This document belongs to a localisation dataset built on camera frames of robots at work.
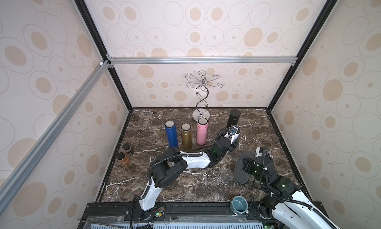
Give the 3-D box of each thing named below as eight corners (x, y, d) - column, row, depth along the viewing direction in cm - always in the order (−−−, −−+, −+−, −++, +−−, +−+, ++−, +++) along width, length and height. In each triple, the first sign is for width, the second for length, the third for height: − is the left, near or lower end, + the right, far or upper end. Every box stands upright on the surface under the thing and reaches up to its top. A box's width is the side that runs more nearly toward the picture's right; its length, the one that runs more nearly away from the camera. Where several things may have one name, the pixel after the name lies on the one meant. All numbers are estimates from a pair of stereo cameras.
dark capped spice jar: (126, 157, 95) (121, 149, 87) (128, 150, 98) (123, 142, 90) (133, 157, 95) (128, 149, 87) (135, 150, 98) (130, 143, 90)
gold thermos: (182, 150, 98) (180, 131, 81) (183, 142, 102) (181, 122, 85) (191, 150, 98) (191, 131, 81) (191, 142, 102) (191, 122, 85)
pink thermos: (197, 144, 100) (197, 125, 84) (197, 137, 104) (197, 117, 88) (206, 144, 100) (208, 125, 84) (205, 137, 104) (208, 117, 88)
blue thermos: (169, 147, 100) (164, 127, 83) (170, 140, 103) (165, 120, 86) (178, 147, 100) (174, 127, 83) (178, 140, 103) (175, 120, 86)
